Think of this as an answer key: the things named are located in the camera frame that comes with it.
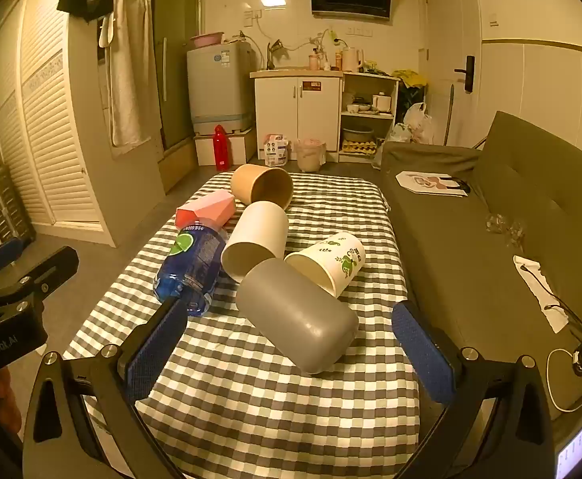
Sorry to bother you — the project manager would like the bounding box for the white washing machine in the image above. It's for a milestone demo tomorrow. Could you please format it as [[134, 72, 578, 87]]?
[[186, 41, 255, 136]]

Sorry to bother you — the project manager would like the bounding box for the white louvered wardrobe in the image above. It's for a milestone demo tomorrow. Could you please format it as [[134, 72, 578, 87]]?
[[0, 0, 168, 249]]

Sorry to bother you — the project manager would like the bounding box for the white green-printed paper cup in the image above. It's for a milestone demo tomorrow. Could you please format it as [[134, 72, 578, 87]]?
[[284, 232, 366, 299]]

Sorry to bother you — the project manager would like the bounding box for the pink carton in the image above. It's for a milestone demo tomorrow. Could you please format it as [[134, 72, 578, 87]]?
[[175, 190, 236, 230]]

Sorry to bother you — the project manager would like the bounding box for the white open shelf unit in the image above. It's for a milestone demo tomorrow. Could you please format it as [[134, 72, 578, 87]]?
[[339, 71, 400, 163]]

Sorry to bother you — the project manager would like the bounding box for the white paper sheet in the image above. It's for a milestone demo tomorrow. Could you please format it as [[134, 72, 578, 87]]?
[[513, 254, 570, 335]]

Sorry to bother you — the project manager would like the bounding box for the glass shower door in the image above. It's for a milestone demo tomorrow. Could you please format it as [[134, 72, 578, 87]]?
[[152, 0, 205, 151]]

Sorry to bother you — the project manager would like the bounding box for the white glowing device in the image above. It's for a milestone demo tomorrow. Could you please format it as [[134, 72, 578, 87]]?
[[555, 411, 582, 479]]

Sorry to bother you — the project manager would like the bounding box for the yellow plastic bag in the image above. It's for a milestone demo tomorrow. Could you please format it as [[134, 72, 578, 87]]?
[[392, 68, 429, 89]]

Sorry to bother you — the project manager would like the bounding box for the blue plastic water bottle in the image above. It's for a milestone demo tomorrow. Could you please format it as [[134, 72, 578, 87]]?
[[152, 220, 229, 316]]

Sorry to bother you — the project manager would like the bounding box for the white sink cabinet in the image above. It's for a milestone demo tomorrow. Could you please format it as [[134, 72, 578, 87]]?
[[249, 70, 344, 153]]

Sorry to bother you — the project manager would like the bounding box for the white hanging towel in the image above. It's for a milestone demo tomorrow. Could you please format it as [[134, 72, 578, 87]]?
[[98, 0, 155, 148]]

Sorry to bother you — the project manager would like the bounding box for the grey plastic cup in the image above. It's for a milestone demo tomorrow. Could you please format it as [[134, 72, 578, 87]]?
[[235, 258, 360, 375]]

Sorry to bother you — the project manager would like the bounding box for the white washing machine base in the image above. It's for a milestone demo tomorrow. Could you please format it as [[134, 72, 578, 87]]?
[[193, 129, 258, 167]]

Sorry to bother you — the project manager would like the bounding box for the brown paper cup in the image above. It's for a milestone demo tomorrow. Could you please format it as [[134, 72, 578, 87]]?
[[230, 164, 294, 209]]

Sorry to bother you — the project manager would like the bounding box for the white door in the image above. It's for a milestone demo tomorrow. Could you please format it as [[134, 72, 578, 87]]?
[[422, 0, 484, 146]]

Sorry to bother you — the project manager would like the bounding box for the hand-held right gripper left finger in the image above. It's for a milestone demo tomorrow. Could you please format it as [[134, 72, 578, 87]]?
[[22, 297, 189, 479]]

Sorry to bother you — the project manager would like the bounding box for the person's left hand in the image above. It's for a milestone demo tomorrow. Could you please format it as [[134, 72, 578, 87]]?
[[0, 365, 24, 435]]

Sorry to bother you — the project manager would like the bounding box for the small trash bin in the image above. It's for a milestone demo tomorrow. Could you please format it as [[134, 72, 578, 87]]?
[[293, 138, 328, 173]]

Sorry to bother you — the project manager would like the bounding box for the olive green sofa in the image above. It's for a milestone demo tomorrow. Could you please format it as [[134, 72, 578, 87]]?
[[379, 111, 582, 479]]

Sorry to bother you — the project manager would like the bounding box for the printed paper bag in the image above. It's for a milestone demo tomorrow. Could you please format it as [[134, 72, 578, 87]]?
[[395, 170, 472, 198]]

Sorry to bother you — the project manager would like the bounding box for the black hanging cloth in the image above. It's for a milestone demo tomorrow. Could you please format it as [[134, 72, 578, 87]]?
[[56, 0, 117, 22]]

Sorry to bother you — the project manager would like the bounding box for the white plastic bag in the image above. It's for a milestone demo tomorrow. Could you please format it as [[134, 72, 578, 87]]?
[[402, 102, 436, 144]]

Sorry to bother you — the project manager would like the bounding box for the red bottle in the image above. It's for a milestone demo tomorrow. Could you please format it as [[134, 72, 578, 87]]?
[[213, 125, 232, 171]]

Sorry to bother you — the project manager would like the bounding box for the white cable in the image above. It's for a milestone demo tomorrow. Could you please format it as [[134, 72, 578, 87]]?
[[545, 348, 582, 413]]

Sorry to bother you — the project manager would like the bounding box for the clear plastic wrap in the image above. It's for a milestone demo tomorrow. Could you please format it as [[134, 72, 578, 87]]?
[[485, 213, 527, 249]]

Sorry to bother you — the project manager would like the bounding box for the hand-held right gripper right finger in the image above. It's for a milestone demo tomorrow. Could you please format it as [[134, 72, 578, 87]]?
[[391, 300, 557, 479]]

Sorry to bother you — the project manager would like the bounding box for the pink electric kettle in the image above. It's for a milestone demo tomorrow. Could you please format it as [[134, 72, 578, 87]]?
[[340, 47, 365, 72]]

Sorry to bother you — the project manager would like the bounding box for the white printed packet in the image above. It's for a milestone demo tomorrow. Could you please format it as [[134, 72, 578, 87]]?
[[263, 134, 292, 167]]

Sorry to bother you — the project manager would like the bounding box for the cream plastic cup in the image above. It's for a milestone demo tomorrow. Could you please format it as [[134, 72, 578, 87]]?
[[220, 201, 290, 283]]

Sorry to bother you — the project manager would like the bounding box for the grey checkered tablecloth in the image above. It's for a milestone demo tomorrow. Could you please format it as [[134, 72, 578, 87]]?
[[64, 172, 422, 479]]

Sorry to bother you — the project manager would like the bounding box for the black door handle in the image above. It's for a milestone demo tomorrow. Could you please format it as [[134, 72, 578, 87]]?
[[454, 54, 475, 93]]

